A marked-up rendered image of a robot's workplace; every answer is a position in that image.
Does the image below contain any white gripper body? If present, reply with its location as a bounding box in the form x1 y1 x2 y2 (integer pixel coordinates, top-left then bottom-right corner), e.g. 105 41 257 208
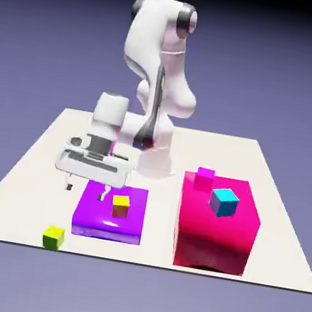
52 143 136 192

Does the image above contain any small yellow cube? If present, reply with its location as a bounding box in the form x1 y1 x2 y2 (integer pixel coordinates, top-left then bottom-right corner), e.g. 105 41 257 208
109 193 132 220

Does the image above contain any small lime green cube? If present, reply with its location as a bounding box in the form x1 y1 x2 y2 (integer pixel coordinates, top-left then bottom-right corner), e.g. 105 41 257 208
40 223 68 253

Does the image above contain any small magenta cube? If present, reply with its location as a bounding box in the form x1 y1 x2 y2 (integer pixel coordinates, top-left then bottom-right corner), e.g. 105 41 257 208
193 166 217 194

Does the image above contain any small cyan cube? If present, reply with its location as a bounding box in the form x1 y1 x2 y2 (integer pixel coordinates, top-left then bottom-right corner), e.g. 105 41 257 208
207 185 242 221

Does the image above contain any large purple box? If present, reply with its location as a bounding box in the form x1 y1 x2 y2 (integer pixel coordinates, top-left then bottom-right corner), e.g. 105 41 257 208
69 177 150 246

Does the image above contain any large pink box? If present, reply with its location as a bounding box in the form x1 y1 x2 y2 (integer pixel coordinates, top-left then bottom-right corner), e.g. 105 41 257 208
169 169 269 280

